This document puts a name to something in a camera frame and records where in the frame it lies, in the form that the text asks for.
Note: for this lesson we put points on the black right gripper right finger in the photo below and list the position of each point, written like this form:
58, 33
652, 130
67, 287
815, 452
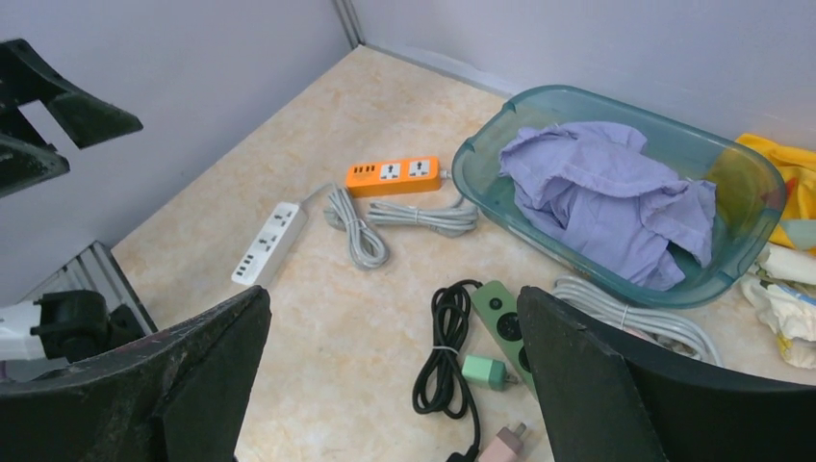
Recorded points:
606, 395

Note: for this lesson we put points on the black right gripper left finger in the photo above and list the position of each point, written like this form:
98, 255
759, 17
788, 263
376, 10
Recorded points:
176, 395

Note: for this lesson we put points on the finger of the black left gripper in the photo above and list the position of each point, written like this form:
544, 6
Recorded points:
26, 78
27, 160

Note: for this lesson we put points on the pink charger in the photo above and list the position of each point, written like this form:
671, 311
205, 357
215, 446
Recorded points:
507, 446

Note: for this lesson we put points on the green charger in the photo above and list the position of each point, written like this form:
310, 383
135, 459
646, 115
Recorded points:
488, 373

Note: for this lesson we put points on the green power strip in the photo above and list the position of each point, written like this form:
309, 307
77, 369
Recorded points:
497, 309

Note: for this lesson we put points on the small white power strip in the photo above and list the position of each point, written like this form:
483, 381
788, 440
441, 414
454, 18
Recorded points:
272, 244

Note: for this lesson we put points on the orange power strip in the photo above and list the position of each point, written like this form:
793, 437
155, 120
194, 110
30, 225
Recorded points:
413, 175

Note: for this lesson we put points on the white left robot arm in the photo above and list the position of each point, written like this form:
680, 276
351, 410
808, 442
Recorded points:
74, 325

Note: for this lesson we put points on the white patterned cloth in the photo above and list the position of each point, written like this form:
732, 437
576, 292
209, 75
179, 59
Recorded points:
780, 286

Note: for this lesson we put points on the purple cloth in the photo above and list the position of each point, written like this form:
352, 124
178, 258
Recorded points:
590, 186

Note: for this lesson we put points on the teal plastic basin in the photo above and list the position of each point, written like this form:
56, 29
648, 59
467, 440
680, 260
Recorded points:
751, 194

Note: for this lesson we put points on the yellow cloth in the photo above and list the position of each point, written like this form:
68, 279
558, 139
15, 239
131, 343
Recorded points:
797, 169

